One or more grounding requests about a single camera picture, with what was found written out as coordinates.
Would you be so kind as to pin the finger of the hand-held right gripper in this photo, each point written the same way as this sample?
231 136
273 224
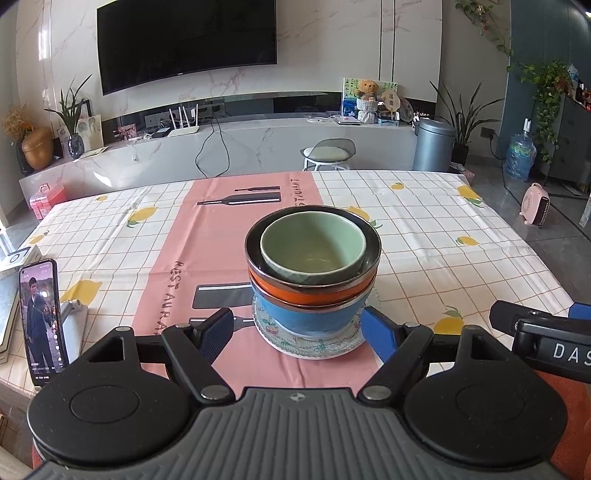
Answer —
581 311
508 316

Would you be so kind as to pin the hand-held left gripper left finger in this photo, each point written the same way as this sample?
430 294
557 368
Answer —
217 332

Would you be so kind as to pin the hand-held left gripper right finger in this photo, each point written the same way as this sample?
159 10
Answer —
381 332

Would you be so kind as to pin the clear glass plate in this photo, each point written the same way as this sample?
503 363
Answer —
265 323

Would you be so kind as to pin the blue steel bowl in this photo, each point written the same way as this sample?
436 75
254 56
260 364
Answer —
314 321

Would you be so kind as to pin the white fruit print plate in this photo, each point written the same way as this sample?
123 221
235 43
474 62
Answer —
314 354

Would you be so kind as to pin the orange steel bowl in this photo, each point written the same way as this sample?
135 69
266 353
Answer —
295 294

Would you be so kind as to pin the green ceramic bowl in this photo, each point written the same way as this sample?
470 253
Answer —
314 240

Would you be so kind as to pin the orange red garment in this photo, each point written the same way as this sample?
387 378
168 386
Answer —
572 415

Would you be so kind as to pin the pink space heater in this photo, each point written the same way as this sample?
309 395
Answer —
531 203

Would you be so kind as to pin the white phone stand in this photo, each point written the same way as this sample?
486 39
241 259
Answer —
74 332

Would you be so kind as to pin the blue water bottle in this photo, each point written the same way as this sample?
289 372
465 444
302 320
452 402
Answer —
519 157

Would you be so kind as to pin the grey blue cabinet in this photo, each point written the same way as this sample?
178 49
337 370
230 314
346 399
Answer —
572 147

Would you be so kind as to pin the tall leafy potted plant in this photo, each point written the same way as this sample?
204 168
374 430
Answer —
459 154

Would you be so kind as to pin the black smartphone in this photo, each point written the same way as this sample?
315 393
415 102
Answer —
41 323

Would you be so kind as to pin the grey blue trash can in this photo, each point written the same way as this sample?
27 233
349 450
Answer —
431 147

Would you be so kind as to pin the small round stool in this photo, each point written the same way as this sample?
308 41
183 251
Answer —
328 153

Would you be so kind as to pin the white marble television console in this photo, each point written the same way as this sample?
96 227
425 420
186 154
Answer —
268 138

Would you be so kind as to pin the white router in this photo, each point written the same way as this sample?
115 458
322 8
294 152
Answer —
184 131

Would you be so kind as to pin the black small box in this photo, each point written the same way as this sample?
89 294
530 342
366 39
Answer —
161 133

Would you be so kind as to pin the blue patterned box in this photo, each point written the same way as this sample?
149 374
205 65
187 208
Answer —
388 121

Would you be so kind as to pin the white device box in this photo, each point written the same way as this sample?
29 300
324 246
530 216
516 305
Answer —
18 258

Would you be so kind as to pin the white flat device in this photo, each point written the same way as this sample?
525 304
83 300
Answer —
347 121

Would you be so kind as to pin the pink storage box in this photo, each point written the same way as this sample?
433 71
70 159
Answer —
44 203

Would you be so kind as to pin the pink photo card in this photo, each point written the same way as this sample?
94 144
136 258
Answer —
127 132

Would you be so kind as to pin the assorted bottles group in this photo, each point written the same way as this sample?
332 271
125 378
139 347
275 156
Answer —
579 87

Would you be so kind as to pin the decorative display plate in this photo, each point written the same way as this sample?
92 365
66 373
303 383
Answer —
407 110

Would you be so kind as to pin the blue green painting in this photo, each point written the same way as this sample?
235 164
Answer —
349 108

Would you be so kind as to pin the trailing green pothos plant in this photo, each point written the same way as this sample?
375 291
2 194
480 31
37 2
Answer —
549 83

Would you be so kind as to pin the green plant in blue vase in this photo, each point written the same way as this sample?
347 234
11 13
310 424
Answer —
75 147

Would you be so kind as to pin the round hand fan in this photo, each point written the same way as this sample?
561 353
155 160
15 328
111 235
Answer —
390 99

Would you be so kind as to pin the brown teddy bear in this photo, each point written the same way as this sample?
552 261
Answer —
368 88

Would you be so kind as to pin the brown gourd vase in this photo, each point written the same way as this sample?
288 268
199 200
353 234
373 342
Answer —
38 150

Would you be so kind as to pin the black television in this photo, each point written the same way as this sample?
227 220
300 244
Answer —
184 41

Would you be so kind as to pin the hanging green vine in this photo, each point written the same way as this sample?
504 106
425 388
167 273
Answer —
480 14

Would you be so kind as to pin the black wall socket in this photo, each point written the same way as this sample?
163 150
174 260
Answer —
487 133

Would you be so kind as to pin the white portrait drawing frame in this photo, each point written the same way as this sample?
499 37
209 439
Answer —
90 131

